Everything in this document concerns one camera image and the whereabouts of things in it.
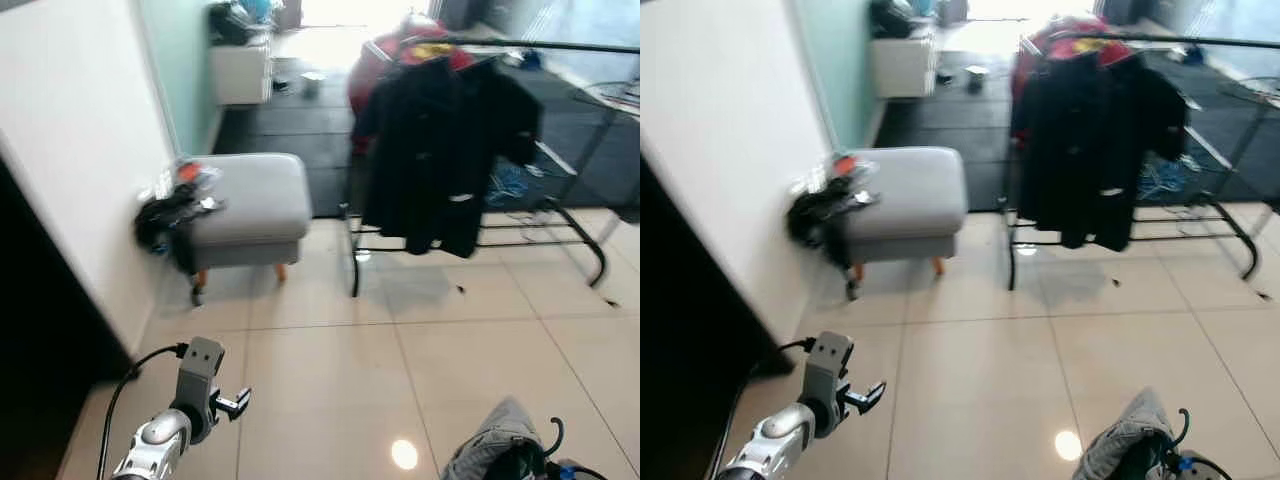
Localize light grey denim garment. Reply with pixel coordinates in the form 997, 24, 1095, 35
440, 396, 549, 480
1072, 388, 1176, 480

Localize light blue hanger pile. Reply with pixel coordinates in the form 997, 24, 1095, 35
485, 163, 543, 208
1138, 158, 1196, 201

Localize black door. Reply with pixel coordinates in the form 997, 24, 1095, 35
0, 150, 136, 480
640, 155, 791, 480

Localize grey upholstered ottoman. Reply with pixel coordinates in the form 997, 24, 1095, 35
845, 147, 969, 278
185, 152, 314, 283

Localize black foam floor mat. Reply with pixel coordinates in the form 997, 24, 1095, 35
215, 45, 641, 221
875, 45, 1280, 216

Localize dark navy jacket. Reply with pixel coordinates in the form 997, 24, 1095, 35
1012, 50, 1141, 251
470, 60, 546, 169
360, 55, 488, 259
1125, 55, 1191, 163

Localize white cabinet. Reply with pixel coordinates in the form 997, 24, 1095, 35
868, 28, 938, 99
208, 30, 274, 107

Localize black bundle of gear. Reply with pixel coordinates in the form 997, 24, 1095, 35
207, 0, 276, 46
868, 0, 941, 39

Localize black metal clothes rack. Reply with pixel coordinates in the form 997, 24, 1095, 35
340, 35, 641, 299
1003, 30, 1280, 293

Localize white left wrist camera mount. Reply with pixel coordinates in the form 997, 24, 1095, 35
175, 337, 227, 443
805, 332, 856, 436

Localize black bag with straps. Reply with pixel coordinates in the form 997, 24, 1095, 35
133, 158, 229, 306
787, 152, 881, 301

